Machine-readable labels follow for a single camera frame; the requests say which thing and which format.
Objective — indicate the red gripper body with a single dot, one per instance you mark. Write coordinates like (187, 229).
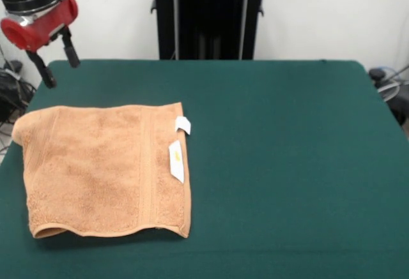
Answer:
(41, 27)

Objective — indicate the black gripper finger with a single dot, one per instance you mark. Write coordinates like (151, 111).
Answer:
(71, 50)
(42, 68)

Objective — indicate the tan terry towel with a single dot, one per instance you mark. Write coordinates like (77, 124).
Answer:
(96, 170)

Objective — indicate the dark green table cloth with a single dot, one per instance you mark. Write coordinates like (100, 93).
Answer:
(287, 164)

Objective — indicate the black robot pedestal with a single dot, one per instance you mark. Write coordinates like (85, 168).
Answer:
(211, 17)

